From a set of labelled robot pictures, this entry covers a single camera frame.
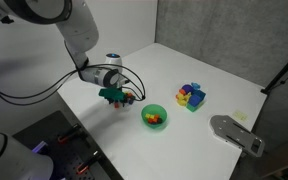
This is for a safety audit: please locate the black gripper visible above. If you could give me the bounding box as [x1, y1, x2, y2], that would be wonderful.
[107, 88, 134, 107]

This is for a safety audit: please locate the green plastic bowl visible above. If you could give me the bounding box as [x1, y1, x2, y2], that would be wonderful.
[140, 103, 168, 131]

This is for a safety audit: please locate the yellow toy piece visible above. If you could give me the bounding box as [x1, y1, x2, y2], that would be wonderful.
[176, 93, 192, 108]

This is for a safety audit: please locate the purple toy ball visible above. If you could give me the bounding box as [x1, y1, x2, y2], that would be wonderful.
[181, 83, 195, 95]

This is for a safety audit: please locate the green toy box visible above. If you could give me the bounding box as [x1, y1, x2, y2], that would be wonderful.
[184, 89, 207, 113]

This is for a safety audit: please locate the large blue toy block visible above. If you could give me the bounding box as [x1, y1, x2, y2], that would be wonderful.
[188, 93, 204, 107]

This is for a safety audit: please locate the light blue toy piece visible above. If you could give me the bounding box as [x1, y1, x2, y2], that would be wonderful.
[190, 81, 202, 91]

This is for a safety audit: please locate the black orange clamp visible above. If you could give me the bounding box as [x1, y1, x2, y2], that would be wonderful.
[57, 123, 84, 145]
[76, 150, 102, 176]

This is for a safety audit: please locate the black perforated base board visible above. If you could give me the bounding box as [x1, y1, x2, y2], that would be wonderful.
[12, 110, 125, 180]

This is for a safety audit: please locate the grey metal mounting plate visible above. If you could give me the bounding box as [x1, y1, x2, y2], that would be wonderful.
[209, 114, 266, 158]

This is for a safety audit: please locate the pale yellow sticky note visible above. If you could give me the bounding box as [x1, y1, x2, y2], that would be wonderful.
[232, 110, 248, 122]

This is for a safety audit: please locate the black tripod pole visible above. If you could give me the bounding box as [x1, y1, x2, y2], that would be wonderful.
[260, 44, 288, 95]

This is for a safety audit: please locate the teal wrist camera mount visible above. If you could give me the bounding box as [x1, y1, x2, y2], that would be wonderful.
[98, 87, 127, 102]

